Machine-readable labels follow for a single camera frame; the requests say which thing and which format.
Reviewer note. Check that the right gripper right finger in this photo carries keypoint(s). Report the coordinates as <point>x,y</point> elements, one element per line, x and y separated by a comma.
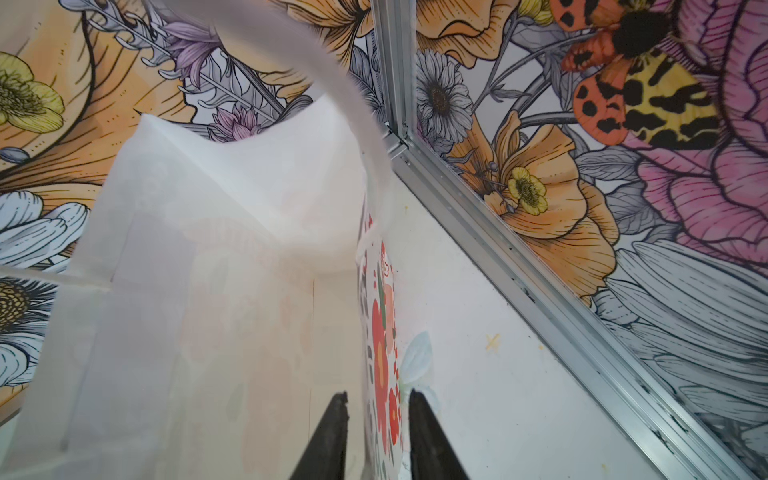
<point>432,456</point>

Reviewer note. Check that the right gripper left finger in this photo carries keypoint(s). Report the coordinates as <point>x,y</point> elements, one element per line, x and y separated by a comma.
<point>324,457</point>

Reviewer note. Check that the white paper gift bag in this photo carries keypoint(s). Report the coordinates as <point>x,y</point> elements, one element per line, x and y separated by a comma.
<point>175,178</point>

